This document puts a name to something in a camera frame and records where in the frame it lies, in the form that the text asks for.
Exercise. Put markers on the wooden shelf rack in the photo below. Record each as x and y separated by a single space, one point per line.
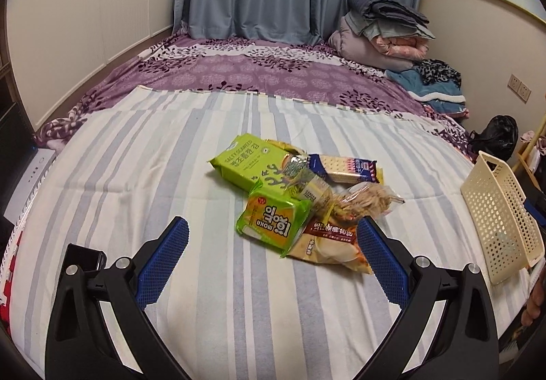
524 156

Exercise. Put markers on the yellow snack packet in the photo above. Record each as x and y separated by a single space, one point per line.
277 145

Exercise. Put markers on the red and white cloth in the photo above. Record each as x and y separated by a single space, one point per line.
8 277

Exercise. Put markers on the beige wall outlet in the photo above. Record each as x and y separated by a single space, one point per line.
525 91
514 83

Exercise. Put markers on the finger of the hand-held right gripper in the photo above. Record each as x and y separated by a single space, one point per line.
531 207

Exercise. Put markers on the purple floral bedsheet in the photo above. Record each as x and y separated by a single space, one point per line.
256 72

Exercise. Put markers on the cream perforated plastic basket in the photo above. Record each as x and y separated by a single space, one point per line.
495 213

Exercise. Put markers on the white appliance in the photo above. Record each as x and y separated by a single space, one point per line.
30 179

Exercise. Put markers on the leopard print scarf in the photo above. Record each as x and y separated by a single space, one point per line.
439 72

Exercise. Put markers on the blue and white cracker packet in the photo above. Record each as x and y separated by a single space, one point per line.
341 166

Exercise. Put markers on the clear bag of brown sticks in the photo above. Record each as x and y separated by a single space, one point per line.
367 200

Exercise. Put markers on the pale green folded blanket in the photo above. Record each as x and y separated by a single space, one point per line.
362 26

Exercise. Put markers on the person's right hand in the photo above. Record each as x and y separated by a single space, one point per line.
534 299

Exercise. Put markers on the tan and maroon snack packet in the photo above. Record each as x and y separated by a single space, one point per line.
324 247

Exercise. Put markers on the pink floral folded quilt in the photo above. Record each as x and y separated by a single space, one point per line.
403 46

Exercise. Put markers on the small green seaweed packet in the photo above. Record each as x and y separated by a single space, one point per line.
307 188

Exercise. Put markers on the green packet with orange label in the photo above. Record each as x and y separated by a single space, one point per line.
268 222

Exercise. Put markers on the blue fleece robe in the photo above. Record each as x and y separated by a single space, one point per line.
426 89

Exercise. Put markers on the black plastic bag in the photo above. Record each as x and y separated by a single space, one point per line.
495 139

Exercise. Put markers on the dark grey folded blanket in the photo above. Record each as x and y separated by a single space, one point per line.
384 6

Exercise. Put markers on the pink cloth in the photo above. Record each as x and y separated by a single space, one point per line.
538 143

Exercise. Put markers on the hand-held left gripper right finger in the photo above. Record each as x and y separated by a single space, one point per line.
384 264

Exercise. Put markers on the large green seaweed packet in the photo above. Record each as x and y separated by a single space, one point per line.
239 162

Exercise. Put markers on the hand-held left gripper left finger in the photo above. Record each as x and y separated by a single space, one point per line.
164 264

